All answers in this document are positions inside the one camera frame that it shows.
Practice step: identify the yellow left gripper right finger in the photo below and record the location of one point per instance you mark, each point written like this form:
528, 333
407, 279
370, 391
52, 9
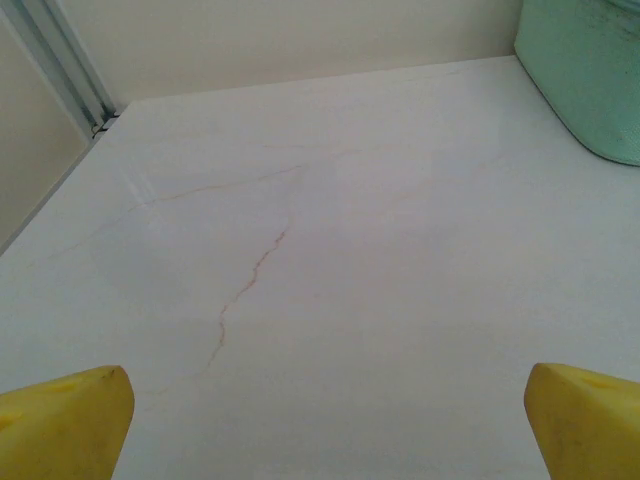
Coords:
595, 430

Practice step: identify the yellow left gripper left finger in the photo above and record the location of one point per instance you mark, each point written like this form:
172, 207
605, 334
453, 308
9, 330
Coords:
60, 425

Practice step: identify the mint green zip pouch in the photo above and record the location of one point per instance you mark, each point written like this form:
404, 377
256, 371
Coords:
585, 70

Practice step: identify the aluminium frame post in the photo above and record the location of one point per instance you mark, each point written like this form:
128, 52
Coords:
60, 60

